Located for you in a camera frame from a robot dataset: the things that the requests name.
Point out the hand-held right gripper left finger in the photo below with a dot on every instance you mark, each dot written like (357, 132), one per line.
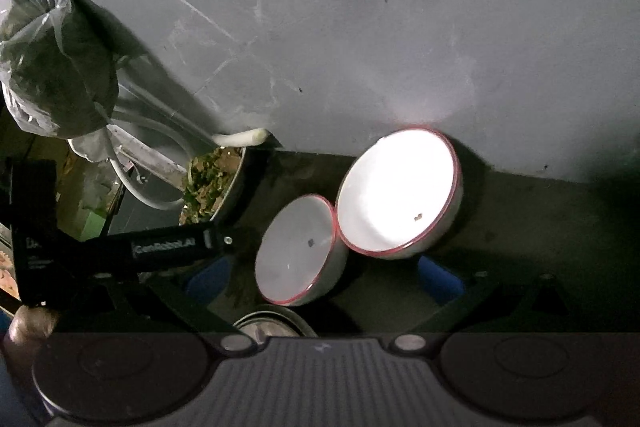
(210, 279)

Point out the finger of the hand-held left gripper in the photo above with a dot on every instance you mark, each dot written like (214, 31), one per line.
(220, 239)

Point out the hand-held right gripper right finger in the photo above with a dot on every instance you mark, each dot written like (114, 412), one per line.
(440, 282)

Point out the deep steel bowl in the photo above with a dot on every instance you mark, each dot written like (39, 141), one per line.
(270, 322)

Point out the white bowl red rim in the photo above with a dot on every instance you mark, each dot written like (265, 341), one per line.
(295, 252)
(400, 192)

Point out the person's left hand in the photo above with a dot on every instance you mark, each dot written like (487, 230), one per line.
(32, 327)

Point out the plate of stir-fried vegetables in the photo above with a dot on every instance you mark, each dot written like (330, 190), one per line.
(210, 182)

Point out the green box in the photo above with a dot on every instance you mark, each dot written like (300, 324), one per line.
(97, 227)

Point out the plastic bag of dried greens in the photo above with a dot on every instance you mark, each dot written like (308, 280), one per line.
(50, 72)

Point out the white door frame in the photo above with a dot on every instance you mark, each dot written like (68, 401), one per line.
(150, 157)

